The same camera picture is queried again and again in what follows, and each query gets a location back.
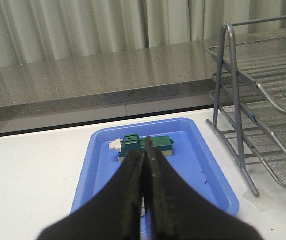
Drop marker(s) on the green and beige terminal block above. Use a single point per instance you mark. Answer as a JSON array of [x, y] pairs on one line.
[[133, 142]]

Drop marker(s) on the grey stone counter ledge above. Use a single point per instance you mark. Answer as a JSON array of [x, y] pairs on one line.
[[112, 85]]

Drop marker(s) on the blue plastic tray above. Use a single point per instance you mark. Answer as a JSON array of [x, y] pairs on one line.
[[191, 159]]

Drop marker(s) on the silver mesh tray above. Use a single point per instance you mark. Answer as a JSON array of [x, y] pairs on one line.
[[262, 105], [240, 149], [259, 64]]

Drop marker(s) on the silver metal rack frame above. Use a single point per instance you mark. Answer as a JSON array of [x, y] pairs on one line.
[[223, 80]]

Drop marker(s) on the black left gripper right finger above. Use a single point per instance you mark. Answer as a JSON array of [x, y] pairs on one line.
[[176, 211]]

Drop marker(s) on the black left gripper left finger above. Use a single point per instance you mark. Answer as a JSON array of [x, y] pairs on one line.
[[113, 214]]

